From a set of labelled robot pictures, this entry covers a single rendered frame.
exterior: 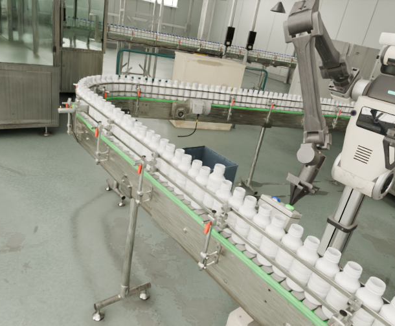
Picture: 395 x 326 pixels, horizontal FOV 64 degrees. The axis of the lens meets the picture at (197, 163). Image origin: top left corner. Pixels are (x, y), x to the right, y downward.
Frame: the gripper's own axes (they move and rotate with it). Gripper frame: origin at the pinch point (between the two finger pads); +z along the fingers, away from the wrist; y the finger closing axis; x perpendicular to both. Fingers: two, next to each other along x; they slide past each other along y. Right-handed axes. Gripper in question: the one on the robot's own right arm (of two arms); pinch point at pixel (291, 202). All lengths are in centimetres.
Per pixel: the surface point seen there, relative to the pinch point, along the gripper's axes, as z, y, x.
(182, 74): -56, -371, 221
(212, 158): 9, -82, 45
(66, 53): -5, -550, 107
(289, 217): 4.1, 3.6, -3.7
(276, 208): 3.9, -2.2, -3.7
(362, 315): 12.0, 37.4, -17.8
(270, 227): 6.9, 6.7, -18.8
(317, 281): 11.9, 24.9, -17.2
